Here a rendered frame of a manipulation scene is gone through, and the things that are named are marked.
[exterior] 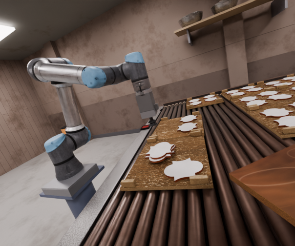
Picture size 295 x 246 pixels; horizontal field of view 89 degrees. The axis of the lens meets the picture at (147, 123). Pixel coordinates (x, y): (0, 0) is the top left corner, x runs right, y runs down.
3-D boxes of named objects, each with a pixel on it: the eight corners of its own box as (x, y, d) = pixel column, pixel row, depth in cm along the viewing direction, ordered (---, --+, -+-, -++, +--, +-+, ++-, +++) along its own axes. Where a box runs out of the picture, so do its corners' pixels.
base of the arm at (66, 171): (51, 182, 85) (42, 167, 83) (68, 167, 100) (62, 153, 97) (73, 178, 82) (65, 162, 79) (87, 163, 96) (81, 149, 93)
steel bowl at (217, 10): (237, 11, 253) (236, 1, 249) (242, 3, 219) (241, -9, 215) (212, 21, 270) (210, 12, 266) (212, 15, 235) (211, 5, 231)
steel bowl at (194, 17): (204, 24, 276) (202, 15, 272) (204, 19, 239) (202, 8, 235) (181, 33, 293) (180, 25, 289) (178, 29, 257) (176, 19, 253)
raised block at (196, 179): (190, 185, 51) (189, 178, 50) (190, 181, 53) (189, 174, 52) (209, 184, 49) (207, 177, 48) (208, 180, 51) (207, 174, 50)
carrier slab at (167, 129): (148, 143, 99) (147, 141, 98) (160, 122, 136) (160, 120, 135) (204, 135, 87) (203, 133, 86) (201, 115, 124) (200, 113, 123)
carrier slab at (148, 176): (120, 191, 60) (119, 188, 60) (147, 144, 98) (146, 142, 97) (214, 188, 49) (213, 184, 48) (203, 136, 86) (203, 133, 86)
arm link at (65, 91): (63, 150, 96) (34, 58, 77) (81, 140, 109) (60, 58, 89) (77, 153, 91) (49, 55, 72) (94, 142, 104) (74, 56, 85)
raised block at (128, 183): (121, 188, 60) (119, 182, 59) (123, 184, 61) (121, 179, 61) (135, 187, 58) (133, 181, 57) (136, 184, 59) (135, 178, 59)
